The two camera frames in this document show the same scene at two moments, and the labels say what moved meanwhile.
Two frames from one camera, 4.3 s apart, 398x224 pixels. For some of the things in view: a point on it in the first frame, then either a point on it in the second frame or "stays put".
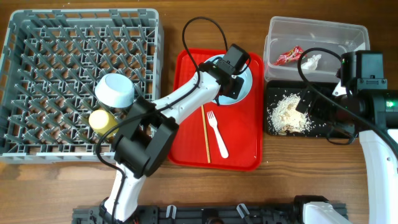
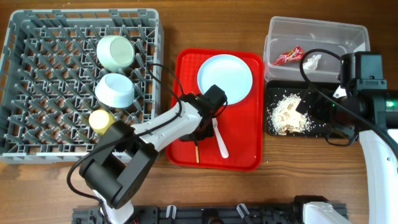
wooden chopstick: [205, 134] -> [197, 154]
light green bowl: [115, 90] stays put
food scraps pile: [283, 118] stays put
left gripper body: [236, 91] -> [201, 134]
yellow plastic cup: [101, 122] stays put
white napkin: [311, 63] stays put
